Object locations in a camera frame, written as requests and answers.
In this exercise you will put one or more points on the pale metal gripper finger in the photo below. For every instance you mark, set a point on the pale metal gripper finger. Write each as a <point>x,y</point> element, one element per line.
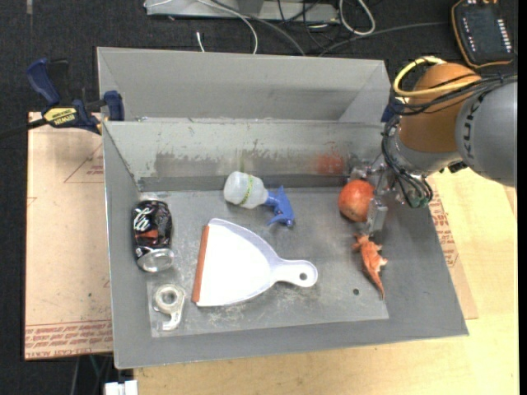
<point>376,214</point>

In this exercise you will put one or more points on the white spray bottle blue trigger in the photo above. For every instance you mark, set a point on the white spray bottle blue trigger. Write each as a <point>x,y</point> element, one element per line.
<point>243,189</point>

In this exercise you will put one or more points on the orange toy dinosaur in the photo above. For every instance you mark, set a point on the orange toy dinosaur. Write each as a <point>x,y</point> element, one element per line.
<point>370,257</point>

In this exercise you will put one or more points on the white dustpan with orange lip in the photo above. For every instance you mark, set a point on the white dustpan with orange lip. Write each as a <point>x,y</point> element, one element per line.
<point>234,266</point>

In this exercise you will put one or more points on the crushed black soda can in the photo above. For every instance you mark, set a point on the crushed black soda can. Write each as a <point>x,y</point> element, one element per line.
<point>151,229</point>

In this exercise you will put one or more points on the grey metal bin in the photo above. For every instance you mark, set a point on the grey metal bin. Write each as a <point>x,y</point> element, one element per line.
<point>288,150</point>

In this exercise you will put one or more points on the brown cardboard board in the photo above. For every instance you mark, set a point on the brown cardboard board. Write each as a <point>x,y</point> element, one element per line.
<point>62,220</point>

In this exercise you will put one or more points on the black cylinder on white bracket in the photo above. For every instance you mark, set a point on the black cylinder on white bracket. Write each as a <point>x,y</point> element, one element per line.
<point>458,166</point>

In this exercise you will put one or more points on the red-orange round fruit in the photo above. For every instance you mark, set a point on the red-orange round fruit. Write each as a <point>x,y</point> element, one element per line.
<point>354,200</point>

